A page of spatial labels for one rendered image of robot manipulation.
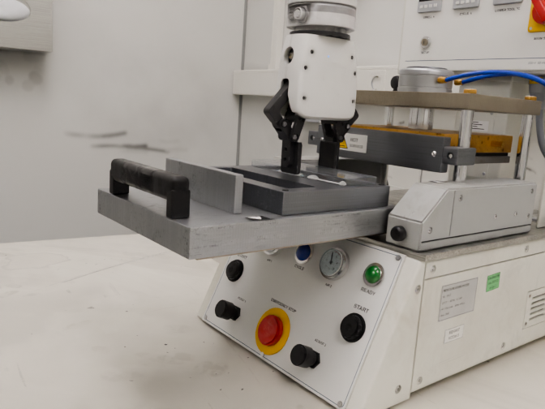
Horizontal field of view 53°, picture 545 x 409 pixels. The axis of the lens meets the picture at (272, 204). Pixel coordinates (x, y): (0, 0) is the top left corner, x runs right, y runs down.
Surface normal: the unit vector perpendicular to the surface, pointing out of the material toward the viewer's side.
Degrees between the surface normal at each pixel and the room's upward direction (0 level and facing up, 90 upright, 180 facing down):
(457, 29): 90
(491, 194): 90
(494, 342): 90
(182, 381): 0
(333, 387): 65
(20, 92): 90
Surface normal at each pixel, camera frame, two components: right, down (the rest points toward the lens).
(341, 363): -0.69, -0.36
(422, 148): -0.79, 0.06
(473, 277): 0.62, 0.18
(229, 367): 0.07, -0.98
